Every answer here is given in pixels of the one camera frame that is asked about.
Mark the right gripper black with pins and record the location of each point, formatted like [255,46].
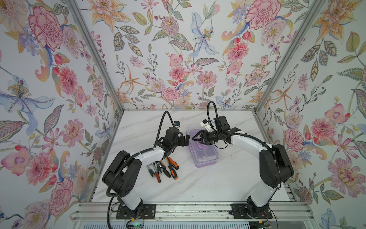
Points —
[201,139]

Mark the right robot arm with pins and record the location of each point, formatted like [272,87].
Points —
[275,167]

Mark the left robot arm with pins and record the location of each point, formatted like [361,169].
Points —
[121,175]

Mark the purple plastic tool box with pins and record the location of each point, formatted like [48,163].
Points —
[203,155]

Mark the aluminium mounting rail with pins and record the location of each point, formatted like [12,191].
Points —
[199,211]

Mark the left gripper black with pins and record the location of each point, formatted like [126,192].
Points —
[182,142]

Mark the red handled ratchet wrench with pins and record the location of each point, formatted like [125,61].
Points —
[156,172]

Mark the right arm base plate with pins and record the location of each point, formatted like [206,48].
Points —
[251,211]

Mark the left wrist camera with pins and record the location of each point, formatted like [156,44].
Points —
[177,124]

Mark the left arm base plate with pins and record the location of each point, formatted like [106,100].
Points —
[145,211]

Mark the green ratchet wrench with socket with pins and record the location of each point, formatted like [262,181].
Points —
[157,167]

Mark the orange black short screwdriver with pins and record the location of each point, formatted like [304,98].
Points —
[173,163]

